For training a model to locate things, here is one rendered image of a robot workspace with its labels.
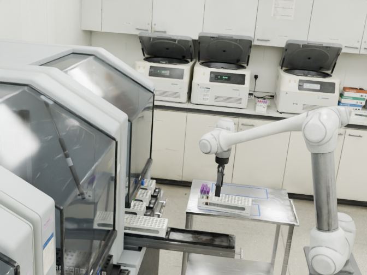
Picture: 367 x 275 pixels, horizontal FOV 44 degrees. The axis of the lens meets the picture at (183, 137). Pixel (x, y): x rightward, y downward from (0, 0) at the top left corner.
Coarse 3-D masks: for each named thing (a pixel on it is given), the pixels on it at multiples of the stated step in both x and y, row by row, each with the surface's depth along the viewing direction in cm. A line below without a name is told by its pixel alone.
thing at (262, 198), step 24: (192, 192) 273; (240, 192) 278; (264, 192) 280; (192, 216) 298; (216, 216) 249; (240, 216) 248; (264, 216) 250; (288, 216) 252; (288, 240) 249; (192, 264) 295; (216, 264) 297; (240, 264) 299; (264, 264) 301
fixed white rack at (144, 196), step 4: (140, 192) 259; (144, 192) 259; (148, 192) 258; (140, 196) 253; (144, 196) 253; (148, 196) 253; (136, 200) 260; (140, 200) 260; (144, 200) 252; (148, 200) 252; (148, 204) 254
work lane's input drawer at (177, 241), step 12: (168, 228) 231; (180, 228) 232; (132, 240) 223; (144, 240) 222; (156, 240) 222; (168, 240) 222; (180, 240) 221; (192, 240) 224; (204, 240) 225; (216, 240) 226; (228, 240) 227; (192, 252) 221; (204, 252) 221; (216, 252) 220; (228, 252) 219; (240, 252) 226
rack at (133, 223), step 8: (128, 216) 230; (136, 216) 231; (144, 216) 231; (128, 224) 223; (136, 224) 224; (144, 224) 224; (152, 224) 224; (160, 224) 225; (136, 232) 224; (144, 232) 223; (152, 232) 228; (160, 232) 222
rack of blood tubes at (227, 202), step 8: (200, 200) 252; (208, 200) 251; (216, 200) 251; (224, 200) 251; (232, 200) 252; (240, 200) 253; (248, 200) 255; (200, 208) 253; (208, 208) 252; (216, 208) 251; (224, 208) 250; (232, 208) 255; (240, 208) 256; (248, 208) 248
